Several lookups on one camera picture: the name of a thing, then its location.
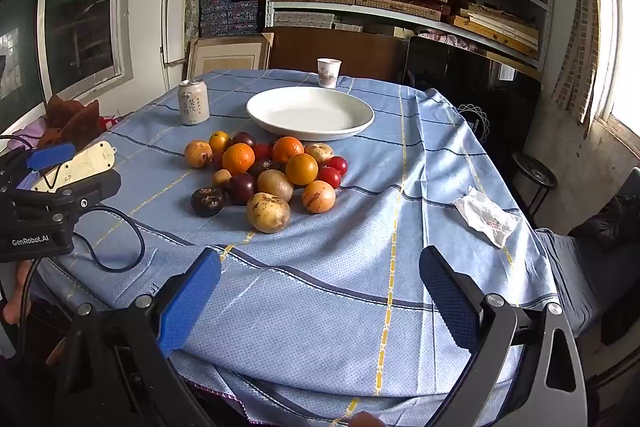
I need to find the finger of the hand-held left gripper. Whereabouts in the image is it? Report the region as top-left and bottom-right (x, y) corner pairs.
(0, 142), (76, 188)
(10, 170), (122, 226)

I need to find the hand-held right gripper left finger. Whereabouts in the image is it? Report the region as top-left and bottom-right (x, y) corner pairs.
(55, 247), (223, 427)

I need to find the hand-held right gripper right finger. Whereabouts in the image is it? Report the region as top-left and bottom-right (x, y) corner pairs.
(419, 246), (588, 427)

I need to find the yellow speckled fruit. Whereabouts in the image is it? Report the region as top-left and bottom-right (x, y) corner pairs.
(246, 192), (292, 234)

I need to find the striped tan fruit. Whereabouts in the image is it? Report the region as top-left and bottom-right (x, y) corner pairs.
(184, 140), (213, 169)
(302, 180), (336, 214)

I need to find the pale tan round fruit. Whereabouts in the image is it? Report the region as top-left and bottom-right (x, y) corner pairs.
(304, 142), (335, 166)

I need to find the white oval plate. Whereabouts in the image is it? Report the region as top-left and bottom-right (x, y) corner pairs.
(246, 86), (375, 142)

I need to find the person's right hand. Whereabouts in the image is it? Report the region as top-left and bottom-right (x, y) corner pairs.
(350, 411), (386, 427)

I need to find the pale pink cloth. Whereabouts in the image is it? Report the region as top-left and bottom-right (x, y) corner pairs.
(15, 117), (48, 142)

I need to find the brown cloth bundle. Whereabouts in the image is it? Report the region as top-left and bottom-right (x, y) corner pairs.
(39, 94), (103, 152)

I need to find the beige power strip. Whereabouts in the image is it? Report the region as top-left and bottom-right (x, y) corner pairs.
(31, 141), (117, 194)

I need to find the crumpled white tissue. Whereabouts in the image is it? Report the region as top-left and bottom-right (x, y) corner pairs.
(454, 187), (522, 249)

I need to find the blue plaid tablecloth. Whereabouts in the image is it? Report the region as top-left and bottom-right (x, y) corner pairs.
(30, 68), (561, 425)

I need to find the white beverage can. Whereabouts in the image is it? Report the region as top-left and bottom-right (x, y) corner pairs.
(178, 78), (210, 126)

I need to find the white framed window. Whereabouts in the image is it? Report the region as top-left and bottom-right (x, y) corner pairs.
(37, 0), (138, 102)

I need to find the black round stool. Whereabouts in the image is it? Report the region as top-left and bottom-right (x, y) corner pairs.
(511, 151), (558, 218)

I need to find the black cloth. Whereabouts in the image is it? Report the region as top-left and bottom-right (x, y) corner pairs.
(570, 194), (640, 253)

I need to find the white slat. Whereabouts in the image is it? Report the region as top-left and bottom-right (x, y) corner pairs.
(161, 0), (174, 68)

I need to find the marble slab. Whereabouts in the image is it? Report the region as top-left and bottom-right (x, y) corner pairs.
(185, 0), (202, 42)

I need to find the pile of blue printed boxes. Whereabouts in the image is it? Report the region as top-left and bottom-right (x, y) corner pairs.
(199, 0), (266, 38)

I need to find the black glossy panel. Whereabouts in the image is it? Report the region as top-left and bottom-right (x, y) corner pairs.
(402, 35), (543, 188)

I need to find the white paper cup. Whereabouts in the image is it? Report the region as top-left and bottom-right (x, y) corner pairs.
(317, 58), (342, 88)

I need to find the pink floral cloth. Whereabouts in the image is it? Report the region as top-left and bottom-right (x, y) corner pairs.
(425, 32), (481, 52)

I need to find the brown wooden board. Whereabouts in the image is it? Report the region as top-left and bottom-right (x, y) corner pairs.
(263, 27), (408, 82)

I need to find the brick pattern curtain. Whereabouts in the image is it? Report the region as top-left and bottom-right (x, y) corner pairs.
(552, 0), (606, 122)

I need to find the bright window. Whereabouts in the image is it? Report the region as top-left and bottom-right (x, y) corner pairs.
(595, 0), (640, 132)

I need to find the black cable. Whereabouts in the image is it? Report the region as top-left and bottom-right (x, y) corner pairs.
(72, 204), (147, 272)

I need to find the wooden picture frame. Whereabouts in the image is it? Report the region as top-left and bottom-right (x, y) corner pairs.
(186, 33), (275, 80)

